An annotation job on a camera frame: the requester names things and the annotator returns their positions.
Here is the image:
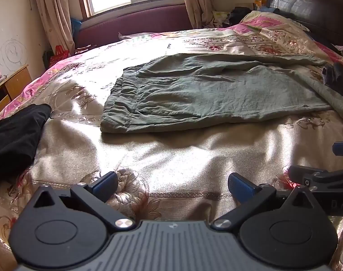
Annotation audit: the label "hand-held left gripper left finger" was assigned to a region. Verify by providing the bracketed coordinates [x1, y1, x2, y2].
[33, 172, 136, 230]

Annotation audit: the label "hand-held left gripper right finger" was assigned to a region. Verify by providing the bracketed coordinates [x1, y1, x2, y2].
[211, 173, 317, 230]

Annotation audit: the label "green pants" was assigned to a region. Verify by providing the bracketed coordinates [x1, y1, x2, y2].
[100, 53, 333, 134]

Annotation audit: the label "floral satin bedspread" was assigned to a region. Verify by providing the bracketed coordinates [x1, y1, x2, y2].
[0, 24, 343, 271]

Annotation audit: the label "dark cloth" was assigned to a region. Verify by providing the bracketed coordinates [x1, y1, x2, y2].
[322, 61, 343, 98]

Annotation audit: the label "black cloth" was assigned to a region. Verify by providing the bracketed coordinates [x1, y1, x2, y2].
[0, 103, 53, 182]

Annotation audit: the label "pink floral quilt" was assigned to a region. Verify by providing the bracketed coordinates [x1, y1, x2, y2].
[225, 11, 343, 119]

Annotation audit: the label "wooden desk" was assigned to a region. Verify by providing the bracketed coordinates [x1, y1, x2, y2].
[0, 64, 33, 119]

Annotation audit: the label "red bag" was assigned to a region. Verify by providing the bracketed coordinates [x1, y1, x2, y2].
[49, 45, 70, 68]

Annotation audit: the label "dark wooden headboard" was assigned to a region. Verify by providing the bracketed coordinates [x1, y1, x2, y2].
[266, 0, 343, 63]

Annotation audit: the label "blue bag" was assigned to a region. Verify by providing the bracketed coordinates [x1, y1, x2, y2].
[70, 18, 82, 38]

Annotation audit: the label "black clothing heap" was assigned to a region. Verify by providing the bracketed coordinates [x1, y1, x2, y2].
[229, 6, 256, 25]

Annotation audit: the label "white patterned cloth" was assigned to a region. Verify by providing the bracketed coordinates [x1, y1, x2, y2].
[212, 11, 232, 29]

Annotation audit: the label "beige patterned curtain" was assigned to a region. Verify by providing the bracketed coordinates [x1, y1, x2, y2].
[179, 0, 216, 29]
[33, 0, 76, 57]

